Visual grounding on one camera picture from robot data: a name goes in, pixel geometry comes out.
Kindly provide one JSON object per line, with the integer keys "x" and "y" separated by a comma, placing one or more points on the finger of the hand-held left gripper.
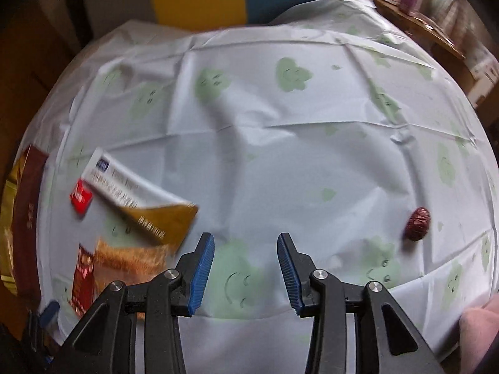
{"x": 48, "y": 313}

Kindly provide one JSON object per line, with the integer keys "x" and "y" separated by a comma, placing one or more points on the gold tin box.
{"x": 29, "y": 210}

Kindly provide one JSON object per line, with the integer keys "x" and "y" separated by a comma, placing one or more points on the white green-print tablecloth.
{"x": 273, "y": 144}

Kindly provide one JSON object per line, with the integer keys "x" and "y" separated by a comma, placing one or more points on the red date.
{"x": 418, "y": 224}

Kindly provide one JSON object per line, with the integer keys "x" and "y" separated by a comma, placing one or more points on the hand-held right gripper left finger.
{"x": 202, "y": 272}

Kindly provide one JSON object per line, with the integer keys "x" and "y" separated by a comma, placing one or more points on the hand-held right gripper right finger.
{"x": 290, "y": 272}

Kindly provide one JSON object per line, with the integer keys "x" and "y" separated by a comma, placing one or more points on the wheat-print snack packet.
{"x": 124, "y": 261}

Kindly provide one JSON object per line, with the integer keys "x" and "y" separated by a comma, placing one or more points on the white snack packet dark label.
{"x": 128, "y": 194}

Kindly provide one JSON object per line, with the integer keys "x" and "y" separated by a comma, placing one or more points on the small red snack packet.
{"x": 82, "y": 198}

